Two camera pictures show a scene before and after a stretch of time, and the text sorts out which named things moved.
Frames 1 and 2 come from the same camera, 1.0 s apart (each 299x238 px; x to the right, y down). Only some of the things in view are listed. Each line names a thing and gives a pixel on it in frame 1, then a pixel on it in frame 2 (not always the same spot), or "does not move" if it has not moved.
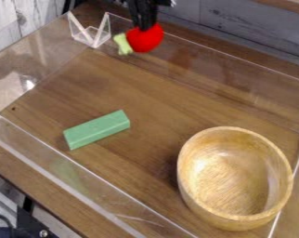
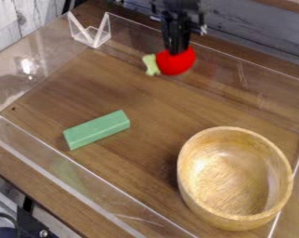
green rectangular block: x=95 y=129 does not move
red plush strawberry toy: x=145 y=40 → x=175 y=64
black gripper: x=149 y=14 → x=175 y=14
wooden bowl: x=236 y=177 does not move
